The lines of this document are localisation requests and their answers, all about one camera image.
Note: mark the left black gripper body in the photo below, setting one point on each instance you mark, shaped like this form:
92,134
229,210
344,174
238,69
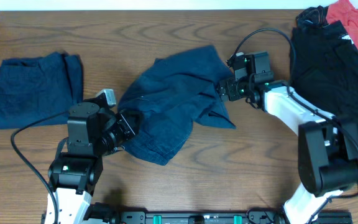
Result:
128,123

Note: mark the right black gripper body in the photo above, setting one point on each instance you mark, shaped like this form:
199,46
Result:
225,90

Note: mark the navy blue denim shorts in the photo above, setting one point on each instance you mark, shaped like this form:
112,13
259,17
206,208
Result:
172,95

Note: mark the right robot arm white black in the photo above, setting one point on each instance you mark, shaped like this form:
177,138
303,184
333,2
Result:
327,145

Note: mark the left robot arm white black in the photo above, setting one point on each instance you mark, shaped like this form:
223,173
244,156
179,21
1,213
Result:
94,131

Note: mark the black garment pile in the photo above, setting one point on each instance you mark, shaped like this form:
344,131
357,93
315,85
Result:
324,64

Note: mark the folded navy blue shorts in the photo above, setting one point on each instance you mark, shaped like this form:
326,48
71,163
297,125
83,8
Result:
35,88

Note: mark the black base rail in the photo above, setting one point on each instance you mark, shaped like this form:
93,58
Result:
197,217

